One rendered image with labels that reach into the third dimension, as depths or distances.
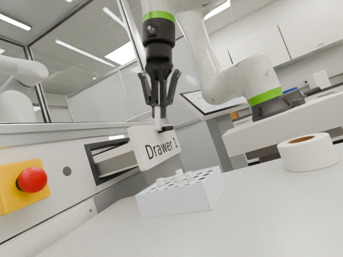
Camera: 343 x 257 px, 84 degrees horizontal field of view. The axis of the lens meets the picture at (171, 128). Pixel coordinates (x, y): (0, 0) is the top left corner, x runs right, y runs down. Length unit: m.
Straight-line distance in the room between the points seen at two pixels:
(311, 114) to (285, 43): 3.54
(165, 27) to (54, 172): 0.43
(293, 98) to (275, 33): 3.37
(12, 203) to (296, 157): 0.42
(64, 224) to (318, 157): 0.46
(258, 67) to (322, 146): 0.50
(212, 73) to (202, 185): 0.64
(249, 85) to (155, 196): 0.59
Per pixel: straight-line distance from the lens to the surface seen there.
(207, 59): 0.88
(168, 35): 0.56
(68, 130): 0.53
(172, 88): 0.53
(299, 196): 0.26
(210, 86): 0.82
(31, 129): 0.47
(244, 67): 0.79
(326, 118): 0.64
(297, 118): 0.62
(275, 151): 0.70
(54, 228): 0.47
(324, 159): 0.34
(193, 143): 2.27
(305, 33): 4.20
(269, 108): 0.77
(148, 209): 0.33
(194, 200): 0.28
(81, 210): 0.51
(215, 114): 1.35
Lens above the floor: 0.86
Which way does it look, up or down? 4 degrees up
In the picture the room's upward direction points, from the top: 19 degrees counter-clockwise
